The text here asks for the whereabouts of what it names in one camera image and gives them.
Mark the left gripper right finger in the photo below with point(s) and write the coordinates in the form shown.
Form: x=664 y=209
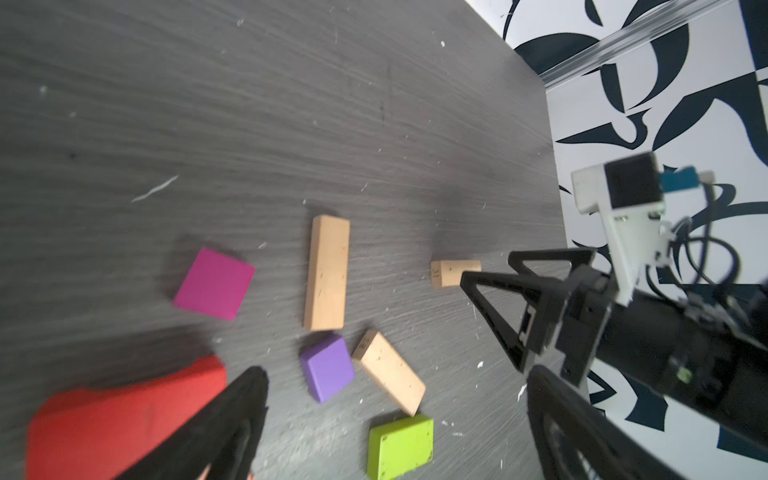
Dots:
x=574 y=441

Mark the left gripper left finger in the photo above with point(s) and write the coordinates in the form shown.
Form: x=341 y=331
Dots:
x=219 y=442

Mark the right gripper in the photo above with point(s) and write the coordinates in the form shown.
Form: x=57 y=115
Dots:
x=568 y=314

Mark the red rectangular block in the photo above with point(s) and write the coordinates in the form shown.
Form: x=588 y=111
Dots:
x=97 y=434

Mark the natural wood long block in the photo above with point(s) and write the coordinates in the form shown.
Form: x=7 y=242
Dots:
x=328 y=273

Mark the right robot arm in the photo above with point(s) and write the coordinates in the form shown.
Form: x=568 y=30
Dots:
x=691 y=352

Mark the purple cube block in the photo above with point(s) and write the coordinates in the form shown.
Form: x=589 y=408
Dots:
x=327 y=367

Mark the magenta cube block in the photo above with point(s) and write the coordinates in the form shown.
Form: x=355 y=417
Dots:
x=215 y=285

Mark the lime green block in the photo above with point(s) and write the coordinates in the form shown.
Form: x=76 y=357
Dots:
x=401 y=446

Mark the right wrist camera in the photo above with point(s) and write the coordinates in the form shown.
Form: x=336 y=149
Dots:
x=629 y=197

